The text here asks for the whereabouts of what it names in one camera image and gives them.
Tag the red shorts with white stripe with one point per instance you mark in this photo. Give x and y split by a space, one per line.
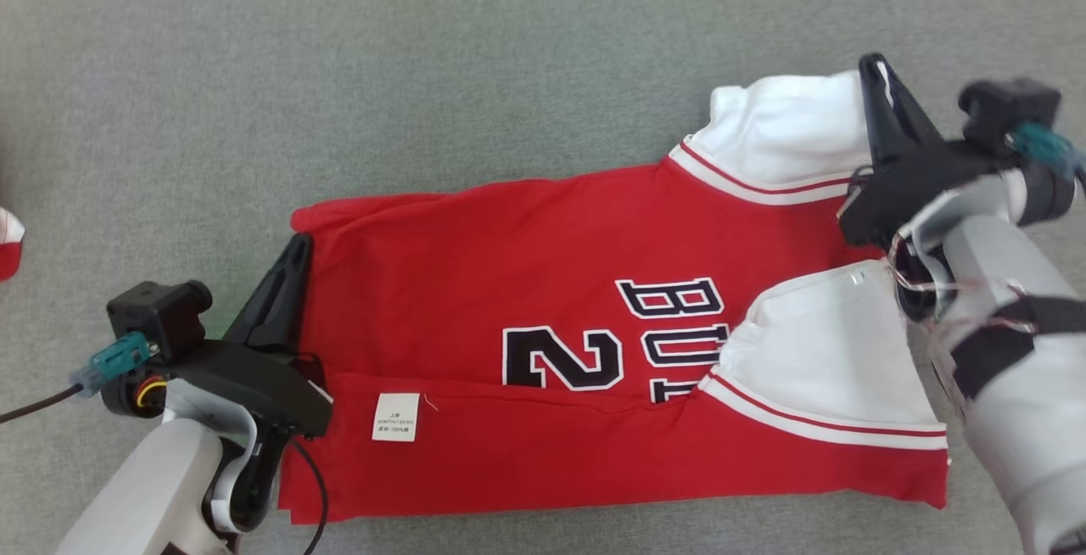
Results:
8 245

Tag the red Bulls jersey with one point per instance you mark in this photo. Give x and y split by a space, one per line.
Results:
475 266

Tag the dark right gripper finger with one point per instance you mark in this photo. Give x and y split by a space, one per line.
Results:
895 122

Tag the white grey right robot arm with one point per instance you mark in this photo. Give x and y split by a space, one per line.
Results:
1018 385

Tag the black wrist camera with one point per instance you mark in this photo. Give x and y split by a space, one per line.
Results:
1005 109
157 313

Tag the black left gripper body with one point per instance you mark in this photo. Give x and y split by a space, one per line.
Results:
254 385

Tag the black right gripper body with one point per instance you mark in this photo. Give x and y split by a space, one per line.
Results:
908 190

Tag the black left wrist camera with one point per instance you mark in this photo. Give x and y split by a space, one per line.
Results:
157 313

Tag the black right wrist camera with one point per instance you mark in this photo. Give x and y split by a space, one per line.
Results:
1005 109

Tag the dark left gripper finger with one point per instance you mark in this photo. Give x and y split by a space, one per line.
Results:
280 300

